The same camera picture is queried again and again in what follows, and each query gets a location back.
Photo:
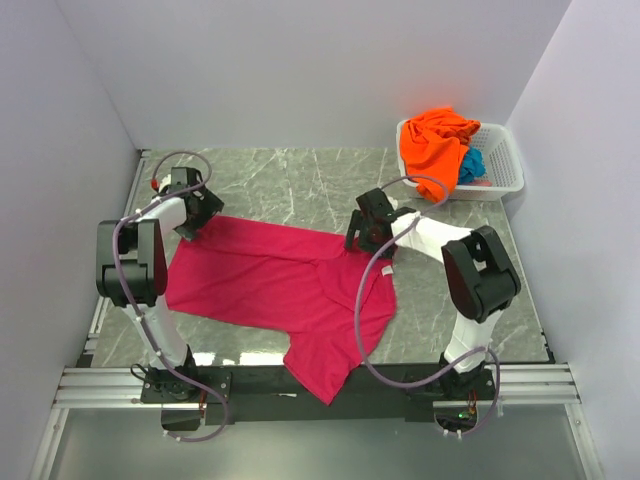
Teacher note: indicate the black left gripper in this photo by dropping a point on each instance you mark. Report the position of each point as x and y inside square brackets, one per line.
[210, 206]

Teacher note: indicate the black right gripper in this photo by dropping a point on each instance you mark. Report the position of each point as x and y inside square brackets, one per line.
[359, 223]

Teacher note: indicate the magenta red t shirt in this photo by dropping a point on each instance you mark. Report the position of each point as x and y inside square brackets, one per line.
[298, 281]

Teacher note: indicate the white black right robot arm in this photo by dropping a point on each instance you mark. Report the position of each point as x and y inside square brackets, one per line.
[481, 278]

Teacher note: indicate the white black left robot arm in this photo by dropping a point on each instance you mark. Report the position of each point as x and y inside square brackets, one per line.
[132, 271]

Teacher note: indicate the orange t shirt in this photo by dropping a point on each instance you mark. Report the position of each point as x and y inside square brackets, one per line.
[432, 145]

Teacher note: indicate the dusty pink t shirt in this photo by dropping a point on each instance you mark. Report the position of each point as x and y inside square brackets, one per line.
[481, 183]

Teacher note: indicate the teal blue t shirt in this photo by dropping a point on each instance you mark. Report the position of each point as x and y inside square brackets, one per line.
[472, 167]

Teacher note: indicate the white plastic laundry basket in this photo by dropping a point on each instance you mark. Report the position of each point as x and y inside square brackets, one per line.
[500, 159]

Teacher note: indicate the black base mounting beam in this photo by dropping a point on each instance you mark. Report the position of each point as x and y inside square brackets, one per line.
[278, 393]

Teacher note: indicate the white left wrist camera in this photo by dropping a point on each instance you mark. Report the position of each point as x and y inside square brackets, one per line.
[160, 185]

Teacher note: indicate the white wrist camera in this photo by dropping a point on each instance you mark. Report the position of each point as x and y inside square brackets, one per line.
[399, 211]
[160, 185]

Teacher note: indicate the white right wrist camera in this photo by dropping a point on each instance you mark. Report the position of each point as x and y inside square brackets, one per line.
[399, 211]

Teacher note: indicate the aluminium extrusion rail frame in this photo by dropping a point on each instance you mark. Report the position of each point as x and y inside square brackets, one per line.
[99, 429]

